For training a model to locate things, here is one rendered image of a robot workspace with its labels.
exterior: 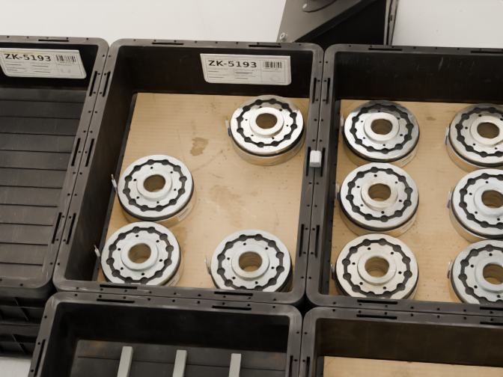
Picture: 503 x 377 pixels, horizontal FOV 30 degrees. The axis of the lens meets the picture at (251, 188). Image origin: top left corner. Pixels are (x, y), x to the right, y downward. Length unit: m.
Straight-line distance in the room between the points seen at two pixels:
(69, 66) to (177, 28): 0.33
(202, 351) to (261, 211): 0.21
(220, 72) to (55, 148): 0.26
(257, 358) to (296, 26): 0.55
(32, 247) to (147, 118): 0.25
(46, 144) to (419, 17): 0.68
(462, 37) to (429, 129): 0.33
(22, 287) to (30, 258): 0.14
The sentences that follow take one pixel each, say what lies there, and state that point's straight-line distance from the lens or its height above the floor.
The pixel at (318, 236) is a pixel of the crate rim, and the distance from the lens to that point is 1.13.
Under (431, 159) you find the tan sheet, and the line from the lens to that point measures 1.31.
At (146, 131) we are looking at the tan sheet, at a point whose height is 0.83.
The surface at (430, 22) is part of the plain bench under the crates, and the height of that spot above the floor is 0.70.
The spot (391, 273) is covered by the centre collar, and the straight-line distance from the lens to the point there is 1.17.
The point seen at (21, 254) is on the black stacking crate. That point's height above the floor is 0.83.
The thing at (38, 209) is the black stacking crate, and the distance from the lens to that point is 1.32.
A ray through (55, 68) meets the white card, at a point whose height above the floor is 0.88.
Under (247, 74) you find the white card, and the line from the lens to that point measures 1.34.
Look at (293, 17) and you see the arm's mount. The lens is 1.49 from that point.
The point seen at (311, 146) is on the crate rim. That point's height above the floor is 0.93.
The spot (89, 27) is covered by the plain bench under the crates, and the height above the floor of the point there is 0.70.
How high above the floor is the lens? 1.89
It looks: 56 degrees down
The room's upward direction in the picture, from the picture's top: 7 degrees counter-clockwise
